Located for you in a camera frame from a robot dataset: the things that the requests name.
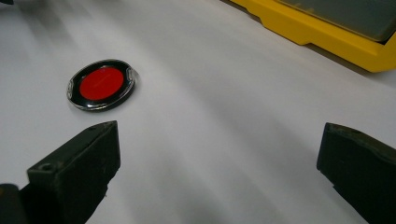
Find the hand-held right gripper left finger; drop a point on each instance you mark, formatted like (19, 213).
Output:
(74, 174)

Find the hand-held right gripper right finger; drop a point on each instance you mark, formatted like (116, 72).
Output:
(361, 168)

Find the round red ink pad case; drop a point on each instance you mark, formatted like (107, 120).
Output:
(101, 84)

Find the yellow plastic bin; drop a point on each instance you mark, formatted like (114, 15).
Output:
(327, 31)

